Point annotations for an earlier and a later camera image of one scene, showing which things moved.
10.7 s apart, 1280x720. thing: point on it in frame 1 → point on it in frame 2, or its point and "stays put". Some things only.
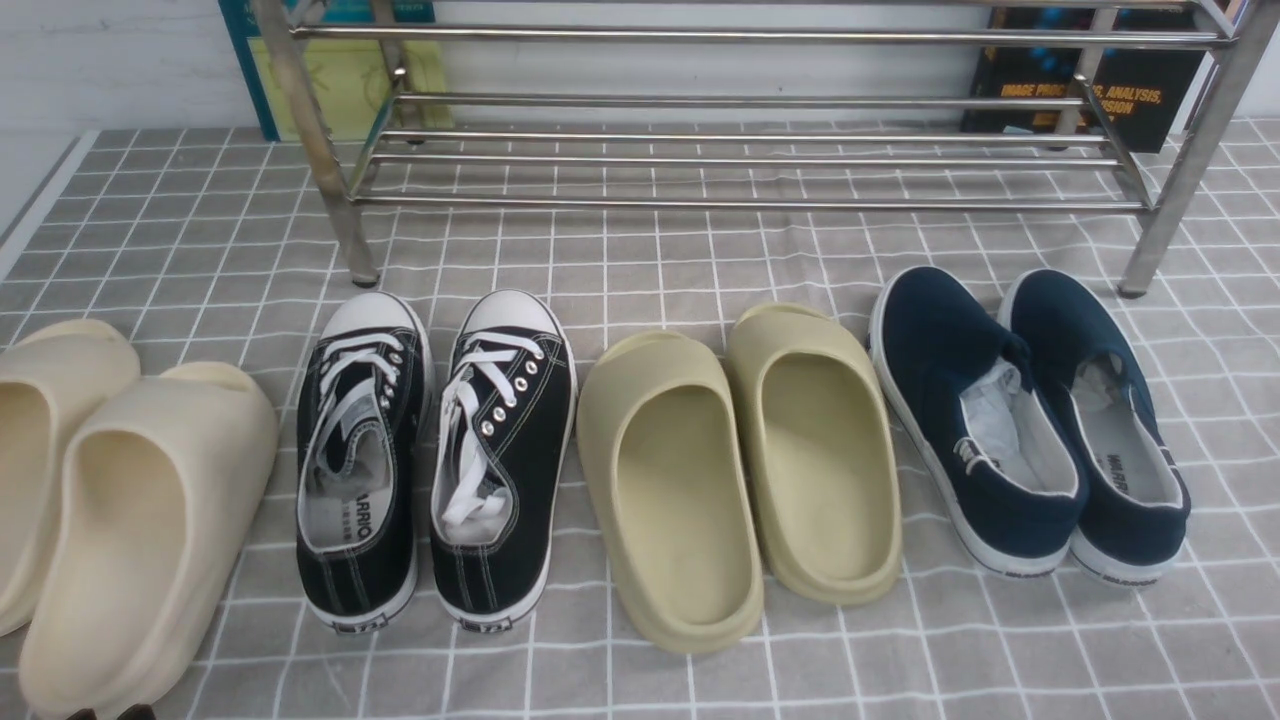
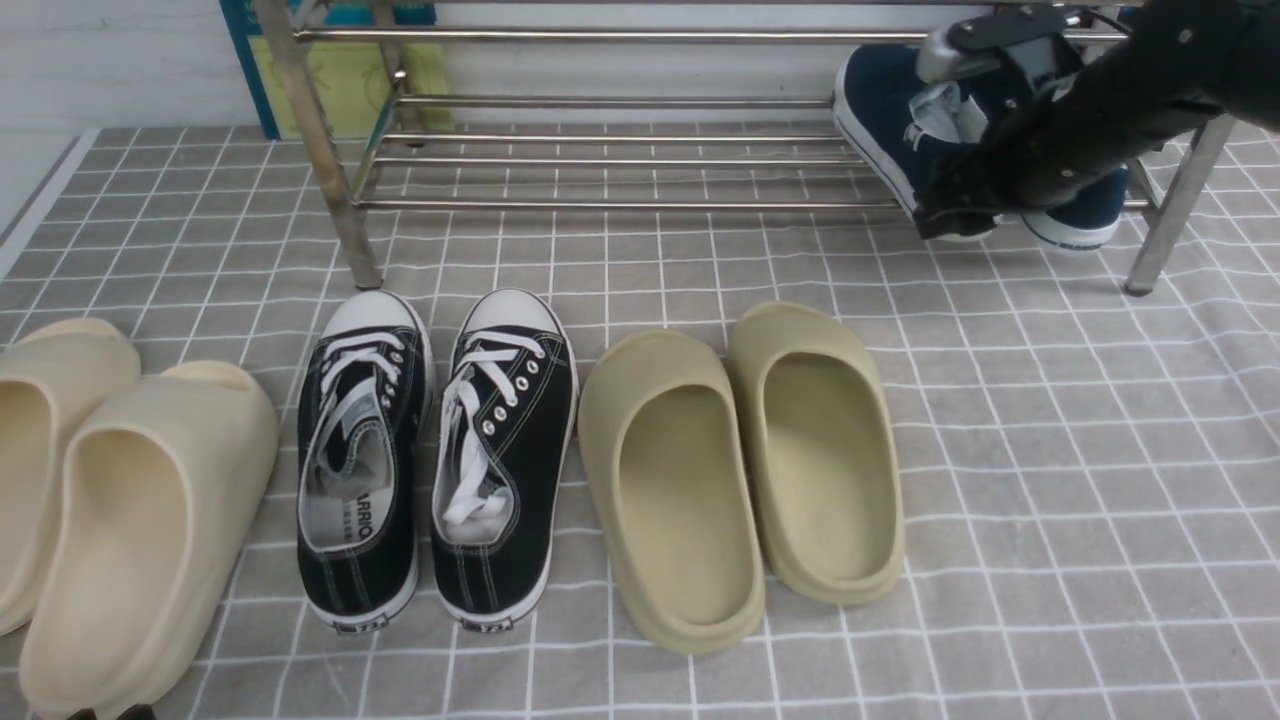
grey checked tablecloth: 218,245 stays put
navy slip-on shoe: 1135,494 → 1088,221
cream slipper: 153,490 stays put
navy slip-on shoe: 962,378 → 905,126
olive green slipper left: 674,482 stays put
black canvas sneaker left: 363,448 stays put
